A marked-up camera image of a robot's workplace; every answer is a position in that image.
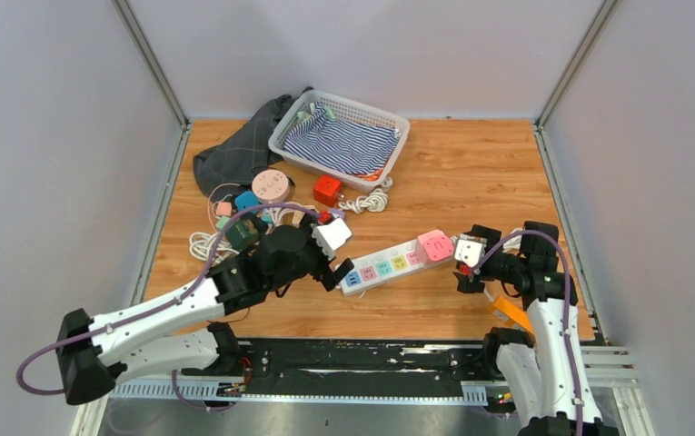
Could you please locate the beige cube plug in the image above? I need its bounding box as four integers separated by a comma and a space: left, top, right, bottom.
291, 211, 307, 227

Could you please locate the blue striped cloth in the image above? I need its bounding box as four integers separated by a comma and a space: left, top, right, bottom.
283, 103, 401, 181

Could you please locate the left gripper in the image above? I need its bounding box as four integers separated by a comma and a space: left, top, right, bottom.
268, 210, 353, 292

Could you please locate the orange power strip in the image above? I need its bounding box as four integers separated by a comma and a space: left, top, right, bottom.
489, 296, 534, 335

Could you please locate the pink cube plug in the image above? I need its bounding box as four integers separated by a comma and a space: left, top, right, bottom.
415, 229, 454, 263

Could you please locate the round pink power socket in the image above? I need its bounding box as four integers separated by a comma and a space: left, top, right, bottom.
251, 168, 293, 203

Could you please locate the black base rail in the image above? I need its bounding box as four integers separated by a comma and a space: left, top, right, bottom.
182, 338, 500, 398

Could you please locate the white cable of orange strip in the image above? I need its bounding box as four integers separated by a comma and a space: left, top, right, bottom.
500, 228, 526, 254

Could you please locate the small green plug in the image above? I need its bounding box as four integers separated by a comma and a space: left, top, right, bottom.
215, 216, 231, 232

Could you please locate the dark grey checked cloth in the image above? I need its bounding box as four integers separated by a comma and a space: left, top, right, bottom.
193, 94, 295, 198

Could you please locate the red cube plug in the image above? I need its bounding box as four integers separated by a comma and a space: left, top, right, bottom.
313, 174, 343, 207

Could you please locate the white cable of purple strip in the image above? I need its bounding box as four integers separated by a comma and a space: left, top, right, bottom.
337, 177, 395, 215

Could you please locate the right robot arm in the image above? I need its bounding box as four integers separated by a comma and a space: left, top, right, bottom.
453, 221, 619, 435

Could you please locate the blue cube plug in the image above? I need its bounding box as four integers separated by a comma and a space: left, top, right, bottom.
233, 191, 260, 212

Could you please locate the white long power strip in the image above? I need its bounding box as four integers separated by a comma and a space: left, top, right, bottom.
338, 239, 452, 296

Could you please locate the small pink plug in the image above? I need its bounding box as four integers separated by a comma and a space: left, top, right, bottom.
213, 201, 233, 217

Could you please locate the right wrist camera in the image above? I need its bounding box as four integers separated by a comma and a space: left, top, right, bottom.
453, 233, 487, 269

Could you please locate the dark green dragon cube plug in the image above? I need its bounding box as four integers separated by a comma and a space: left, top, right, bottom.
225, 218, 268, 251

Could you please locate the white plastic basket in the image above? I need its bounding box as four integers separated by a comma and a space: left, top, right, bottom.
268, 89, 411, 193

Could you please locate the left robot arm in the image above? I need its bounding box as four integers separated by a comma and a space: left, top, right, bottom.
56, 219, 353, 405

